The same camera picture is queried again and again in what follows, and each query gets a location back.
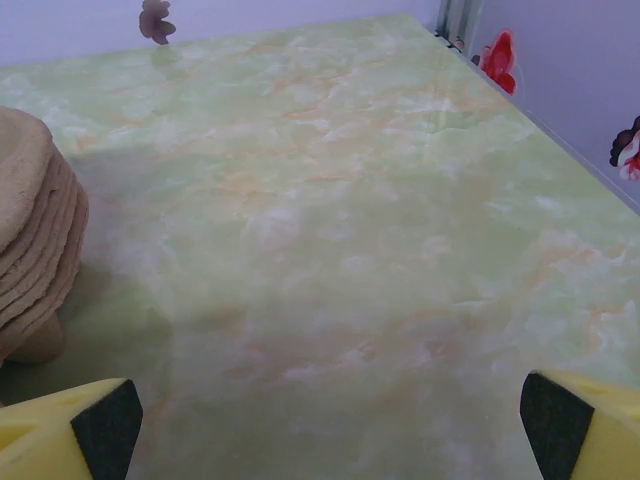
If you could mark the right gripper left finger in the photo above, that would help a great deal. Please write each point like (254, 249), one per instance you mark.
(45, 440)

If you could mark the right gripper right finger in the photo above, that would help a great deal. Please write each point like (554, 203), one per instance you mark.
(600, 435)

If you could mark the aluminium frame post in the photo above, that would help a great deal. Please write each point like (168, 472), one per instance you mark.
(452, 20)

